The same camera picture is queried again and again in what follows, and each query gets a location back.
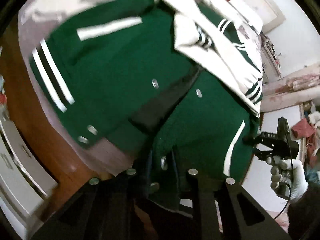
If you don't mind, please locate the floral purple white blanket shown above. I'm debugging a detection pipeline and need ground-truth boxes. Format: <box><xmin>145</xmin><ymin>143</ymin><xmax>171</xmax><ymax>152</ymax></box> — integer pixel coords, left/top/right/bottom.
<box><xmin>17</xmin><ymin>0</ymin><xmax>263</xmax><ymax>178</ymax></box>

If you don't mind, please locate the green and cream varsity jacket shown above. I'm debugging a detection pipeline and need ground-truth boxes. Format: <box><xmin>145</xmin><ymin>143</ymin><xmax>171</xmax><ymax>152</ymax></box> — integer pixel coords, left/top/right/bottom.
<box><xmin>28</xmin><ymin>0</ymin><xmax>264</xmax><ymax>210</ymax></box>

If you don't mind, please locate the white drawer cabinet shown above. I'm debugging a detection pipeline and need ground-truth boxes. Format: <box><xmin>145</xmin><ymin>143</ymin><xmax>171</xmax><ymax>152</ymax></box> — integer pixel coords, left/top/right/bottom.
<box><xmin>1</xmin><ymin>112</ymin><xmax>58</xmax><ymax>239</ymax></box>

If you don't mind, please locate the white gloved right hand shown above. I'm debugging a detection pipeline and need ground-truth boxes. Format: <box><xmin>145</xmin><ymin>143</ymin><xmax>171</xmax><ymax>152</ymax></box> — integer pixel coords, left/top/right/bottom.
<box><xmin>266</xmin><ymin>156</ymin><xmax>309</xmax><ymax>202</ymax></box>

